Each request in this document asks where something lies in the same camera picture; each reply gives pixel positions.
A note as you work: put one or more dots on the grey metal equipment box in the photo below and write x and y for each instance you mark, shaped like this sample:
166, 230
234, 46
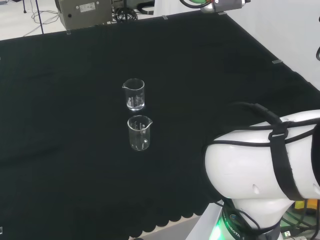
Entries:
85, 13

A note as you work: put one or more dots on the clear glass beaker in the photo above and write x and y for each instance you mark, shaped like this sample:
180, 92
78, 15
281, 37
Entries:
139, 136
133, 96

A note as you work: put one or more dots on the blue pole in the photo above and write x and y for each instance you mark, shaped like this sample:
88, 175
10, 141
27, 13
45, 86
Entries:
39, 17

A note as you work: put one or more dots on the black bench cloth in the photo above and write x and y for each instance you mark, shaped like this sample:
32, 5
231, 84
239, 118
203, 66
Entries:
75, 125

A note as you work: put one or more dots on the black tripod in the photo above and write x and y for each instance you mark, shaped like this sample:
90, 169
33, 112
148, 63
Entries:
125, 15

